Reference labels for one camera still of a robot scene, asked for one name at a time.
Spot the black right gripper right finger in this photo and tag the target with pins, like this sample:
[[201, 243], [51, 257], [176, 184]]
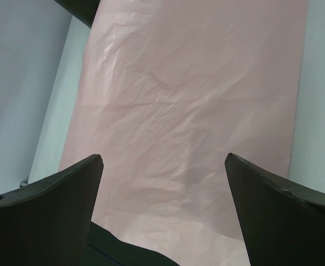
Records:
[[282, 222]]

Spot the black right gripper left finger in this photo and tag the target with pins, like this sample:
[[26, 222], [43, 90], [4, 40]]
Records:
[[47, 222]]

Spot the pink wrapping paper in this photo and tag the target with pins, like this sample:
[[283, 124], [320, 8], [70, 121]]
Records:
[[167, 90]]

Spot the black conical vase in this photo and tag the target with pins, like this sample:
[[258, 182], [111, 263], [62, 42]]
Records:
[[83, 10]]

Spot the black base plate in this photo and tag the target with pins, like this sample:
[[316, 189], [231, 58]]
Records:
[[104, 249]]

